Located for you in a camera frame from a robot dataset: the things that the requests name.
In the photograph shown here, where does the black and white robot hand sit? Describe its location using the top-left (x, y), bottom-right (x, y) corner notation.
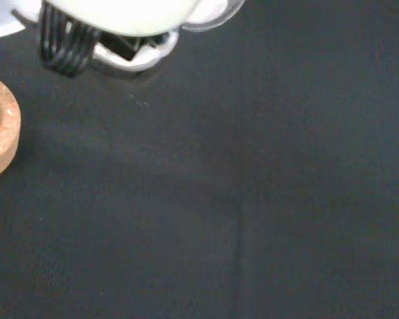
top-left (36, 0), bottom-right (203, 80)

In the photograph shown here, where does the black bench cloth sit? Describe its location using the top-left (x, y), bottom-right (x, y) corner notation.
top-left (0, 0), bottom-right (399, 319)

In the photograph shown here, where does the cork ring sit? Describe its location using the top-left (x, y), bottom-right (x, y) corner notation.
top-left (0, 72), bottom-right (22, 183)

